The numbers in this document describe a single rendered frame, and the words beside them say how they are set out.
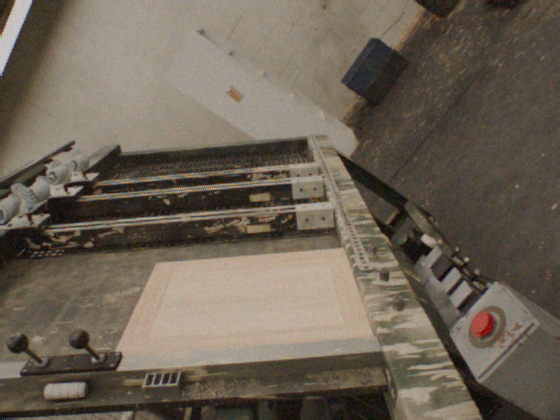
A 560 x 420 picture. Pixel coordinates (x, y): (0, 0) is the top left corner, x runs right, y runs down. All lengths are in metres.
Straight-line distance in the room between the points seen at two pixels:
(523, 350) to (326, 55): 5.70
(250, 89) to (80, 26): 2.73
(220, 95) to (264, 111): 0.48
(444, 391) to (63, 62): 6.44
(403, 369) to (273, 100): 4.15
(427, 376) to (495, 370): 0.21
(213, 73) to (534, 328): 4.43
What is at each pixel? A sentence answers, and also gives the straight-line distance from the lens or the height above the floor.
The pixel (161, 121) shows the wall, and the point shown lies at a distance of 6.57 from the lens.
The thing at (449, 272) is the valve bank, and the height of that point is 0.76.
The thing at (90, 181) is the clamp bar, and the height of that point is 1.73.
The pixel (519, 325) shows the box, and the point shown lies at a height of 0.93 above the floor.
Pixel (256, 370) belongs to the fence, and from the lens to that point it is 0.98.
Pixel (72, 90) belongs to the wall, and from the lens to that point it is 6.89.
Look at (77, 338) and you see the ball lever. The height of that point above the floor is 1.42.
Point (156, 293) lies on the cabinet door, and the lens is 1.29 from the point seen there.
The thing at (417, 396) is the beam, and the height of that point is 0.89.
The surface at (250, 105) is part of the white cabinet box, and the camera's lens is 4.89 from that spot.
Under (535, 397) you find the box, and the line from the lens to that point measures 0.78.
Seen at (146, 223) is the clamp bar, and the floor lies 1.42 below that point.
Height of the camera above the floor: 1.42
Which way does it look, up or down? 12 degrees down
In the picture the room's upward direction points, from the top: 58 degrees counter-clockwise
